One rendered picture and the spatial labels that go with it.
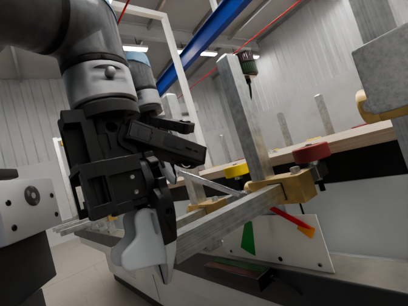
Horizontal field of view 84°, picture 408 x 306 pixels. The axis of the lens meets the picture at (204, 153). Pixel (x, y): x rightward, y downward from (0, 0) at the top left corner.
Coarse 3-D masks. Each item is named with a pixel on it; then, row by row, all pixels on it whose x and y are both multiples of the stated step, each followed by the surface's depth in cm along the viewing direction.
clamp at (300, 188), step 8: (280, 176) 44; (288, 176) 41; (296, 176) 39; (304, 176) 40; (248, 184) 48; (256, 184) 46; (264, 184) 45; (272, 184) 43; (288, 184) 41; (296, 184) 39; (304, 184) 40; (312, 184) 41; (288, 192) 41; (296, 192) 40; (304, 192) 39; (312, 192) 41; (288, 200) 41; (296, 200) 40; (304, 200) 39
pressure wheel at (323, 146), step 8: (312, 144) 56; (320, 144) 50; (296, 152) 53; (304, 152) 51; (312, 152) 50; (320, 152) 50; (328, 152) 51; (296, 160) 54; (304, 160) 51; (312, 160) 50; (320, 184) 53
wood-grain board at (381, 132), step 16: (368, 128) 66; (384, 128) 46; (304, 144) 88; (336, 144) 53; (352, 144) 51; (368, 144) 48; (240, 160) 147; (272, 160) 67; (288, 160) 63; (208, 176) 91; (224, 176) 84
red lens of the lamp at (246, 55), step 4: (240, 52) 49; (244, 52) 49; (248, 52) 50; (240, 56) 49; (244, 56) 49; (248, 56) 49; (252, 56) 50; (240, 60) 49; (244, 60) 49; (248, 60) 49; (252, 60) 50
